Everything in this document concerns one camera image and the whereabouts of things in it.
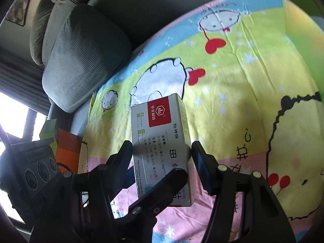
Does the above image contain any white red medicine box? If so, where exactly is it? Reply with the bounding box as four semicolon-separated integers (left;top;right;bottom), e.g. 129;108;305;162
131;93;191;197

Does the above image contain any orange green box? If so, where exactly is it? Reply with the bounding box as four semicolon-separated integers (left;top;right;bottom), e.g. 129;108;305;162
39;119;82;174

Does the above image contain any colourful cartoon bed sheet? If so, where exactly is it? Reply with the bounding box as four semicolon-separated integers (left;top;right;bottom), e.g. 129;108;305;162
78;0;323;241

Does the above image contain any grey square cushion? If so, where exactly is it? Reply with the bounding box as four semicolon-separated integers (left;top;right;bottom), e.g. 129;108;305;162
42;4;131;114

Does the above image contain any grey sofa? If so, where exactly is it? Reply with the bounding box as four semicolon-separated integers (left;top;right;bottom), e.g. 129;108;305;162
29;0;287;66

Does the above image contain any green white cardboard box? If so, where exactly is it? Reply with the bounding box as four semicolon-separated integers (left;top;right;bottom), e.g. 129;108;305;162
282;0;323;97

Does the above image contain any framed wall picture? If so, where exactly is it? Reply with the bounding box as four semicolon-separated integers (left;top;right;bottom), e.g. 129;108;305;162
5;0;30;27

